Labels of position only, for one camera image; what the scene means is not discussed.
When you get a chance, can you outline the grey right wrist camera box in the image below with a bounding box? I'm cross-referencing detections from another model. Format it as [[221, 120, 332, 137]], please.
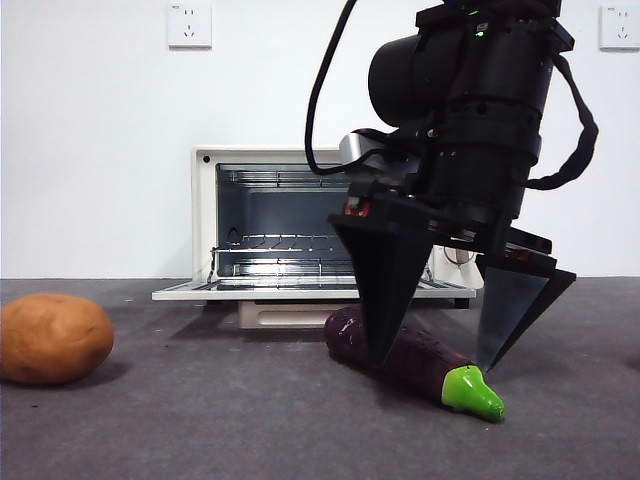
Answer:
[[338, 128, 426, 176]]

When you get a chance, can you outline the glass oven door with handle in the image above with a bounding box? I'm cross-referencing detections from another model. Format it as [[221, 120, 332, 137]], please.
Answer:
[[151, 277, 477, 330]]

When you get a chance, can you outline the brown potato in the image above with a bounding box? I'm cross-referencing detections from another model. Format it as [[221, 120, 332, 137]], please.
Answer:
[[0, 293, 115, 385]]

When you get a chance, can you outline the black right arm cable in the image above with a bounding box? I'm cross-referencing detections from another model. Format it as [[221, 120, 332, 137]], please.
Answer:
[[303, 0, 359, 176]]

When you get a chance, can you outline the round oven timer knob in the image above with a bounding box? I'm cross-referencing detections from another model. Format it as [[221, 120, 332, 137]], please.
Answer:
[[443, 245, 476, 266]]

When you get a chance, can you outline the purple eggplant with green stem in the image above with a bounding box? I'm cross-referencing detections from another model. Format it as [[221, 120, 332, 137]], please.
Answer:
[[323, 305, 506, 424]]

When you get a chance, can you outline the white toaster oven body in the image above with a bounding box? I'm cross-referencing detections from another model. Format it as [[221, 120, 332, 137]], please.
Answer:
[[192, 144, 485, 309]]

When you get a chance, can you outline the black sleeved cable bundle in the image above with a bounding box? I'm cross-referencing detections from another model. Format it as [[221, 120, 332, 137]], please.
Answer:
[[527, 52, 600, 191]]

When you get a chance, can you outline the white wall socket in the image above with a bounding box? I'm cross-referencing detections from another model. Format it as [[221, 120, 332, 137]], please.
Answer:
[[598, 4, 640, 51], [167, 3, 213, 50]]

